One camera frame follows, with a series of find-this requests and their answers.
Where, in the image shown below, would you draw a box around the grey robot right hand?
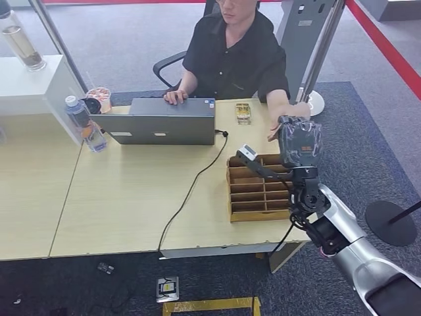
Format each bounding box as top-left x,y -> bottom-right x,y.
278,115 -> 323,170

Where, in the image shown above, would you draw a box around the person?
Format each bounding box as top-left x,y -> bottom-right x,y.
163,0 -> 312,143

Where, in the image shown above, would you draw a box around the person's right hand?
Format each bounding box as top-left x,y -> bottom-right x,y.
163,88 -> 189,105

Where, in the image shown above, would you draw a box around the small clear box yellow contents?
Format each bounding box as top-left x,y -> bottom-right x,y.
235,102 -> 252,126

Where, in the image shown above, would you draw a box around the cardboard divider box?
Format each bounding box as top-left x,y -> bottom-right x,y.
226,153 -> 294,223

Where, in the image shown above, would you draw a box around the chrome stanchion pole white base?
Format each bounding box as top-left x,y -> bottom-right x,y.
292,0 -> 346,118

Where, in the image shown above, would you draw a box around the grey kiosk stand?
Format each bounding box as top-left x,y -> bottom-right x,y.
274,0 -> 340,105

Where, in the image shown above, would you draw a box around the desk leg panel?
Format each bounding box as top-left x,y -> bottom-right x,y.
268,240 -> 309,275

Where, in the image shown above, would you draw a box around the black round stanchion base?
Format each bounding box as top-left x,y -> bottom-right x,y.
365,199 -> 421,248

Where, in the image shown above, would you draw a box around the grey platform block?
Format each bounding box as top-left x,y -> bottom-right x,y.
359,0 -> 421,23

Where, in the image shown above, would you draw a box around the grey laptop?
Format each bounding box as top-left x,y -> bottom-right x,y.
89,97 -> 217,146

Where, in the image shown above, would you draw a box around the black office chair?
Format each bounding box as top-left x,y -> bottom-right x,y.
152,0 -> 218,91

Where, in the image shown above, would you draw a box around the metal floor socket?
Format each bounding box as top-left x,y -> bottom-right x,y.
155,276 -> 180,304

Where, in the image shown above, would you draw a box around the clear drink cup orange print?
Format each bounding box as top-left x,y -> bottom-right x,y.
86,86 -> 112,115

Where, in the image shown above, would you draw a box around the black round lid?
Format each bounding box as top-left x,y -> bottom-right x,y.
81,97 -> 103,116

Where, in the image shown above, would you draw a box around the clear plastic water bottle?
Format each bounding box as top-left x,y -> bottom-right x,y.
64,95 -> 109,153

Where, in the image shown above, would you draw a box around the slanted metal pole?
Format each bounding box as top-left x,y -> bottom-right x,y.
28,0 -> 90,94

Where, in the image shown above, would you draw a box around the white shelf cabinet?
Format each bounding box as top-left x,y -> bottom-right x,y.
0,54 -> 88,147

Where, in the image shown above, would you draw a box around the glass bottle with tea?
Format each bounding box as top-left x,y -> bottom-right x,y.
0,0 -> 48,72

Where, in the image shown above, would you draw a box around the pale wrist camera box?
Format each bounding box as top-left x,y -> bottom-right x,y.
235,144 -> 294,183

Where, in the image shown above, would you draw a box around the black power cable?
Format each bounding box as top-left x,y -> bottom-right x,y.
158,129 -> 229,254

